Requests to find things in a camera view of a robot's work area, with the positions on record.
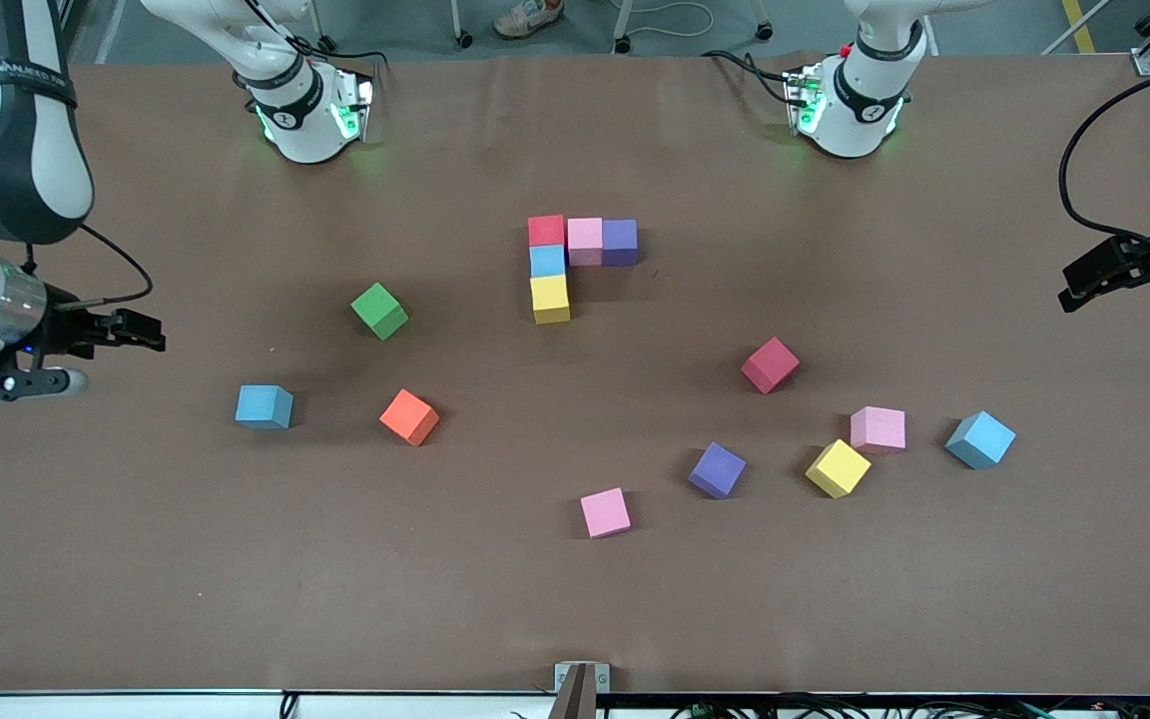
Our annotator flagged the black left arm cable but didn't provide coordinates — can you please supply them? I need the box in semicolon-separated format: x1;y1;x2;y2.
1058;55;1150;263

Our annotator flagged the black left base cable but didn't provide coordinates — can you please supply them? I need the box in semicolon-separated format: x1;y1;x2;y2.
700;48;798;106

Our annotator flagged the green foam cube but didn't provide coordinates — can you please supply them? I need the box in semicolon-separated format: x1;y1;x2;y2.
350;283;410;342

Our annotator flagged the orange foam cube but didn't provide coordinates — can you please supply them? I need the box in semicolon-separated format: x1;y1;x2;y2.
378;388;441;447

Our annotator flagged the yellow foam cube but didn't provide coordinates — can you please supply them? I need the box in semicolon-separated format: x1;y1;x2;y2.
805;438;872;499
530;275;572;326

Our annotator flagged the white floor cable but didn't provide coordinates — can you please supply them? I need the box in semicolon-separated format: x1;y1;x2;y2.
630;0;718;41

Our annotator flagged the purple foam cube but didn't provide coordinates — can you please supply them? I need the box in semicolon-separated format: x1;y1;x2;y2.
601;219;639;268
687;441;748;500

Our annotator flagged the brown table cover sheet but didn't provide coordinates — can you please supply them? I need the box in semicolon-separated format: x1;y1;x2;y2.
0;52;1150;697

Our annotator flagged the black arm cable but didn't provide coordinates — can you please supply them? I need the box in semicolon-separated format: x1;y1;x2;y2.
1058;55;1150;263
79;222;155;307

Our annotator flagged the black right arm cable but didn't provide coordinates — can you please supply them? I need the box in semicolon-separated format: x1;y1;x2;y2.
79;222;155;307

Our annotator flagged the pink foam cube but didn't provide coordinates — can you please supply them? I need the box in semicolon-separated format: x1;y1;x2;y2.
579;487;633;540
566;217;604;268
850;405;907;455

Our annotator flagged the grey metal bracket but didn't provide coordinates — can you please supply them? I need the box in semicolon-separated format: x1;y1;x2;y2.
554;661;612;719

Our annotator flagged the walking person's leg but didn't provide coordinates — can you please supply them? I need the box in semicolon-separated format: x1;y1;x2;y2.
492;0;566;39

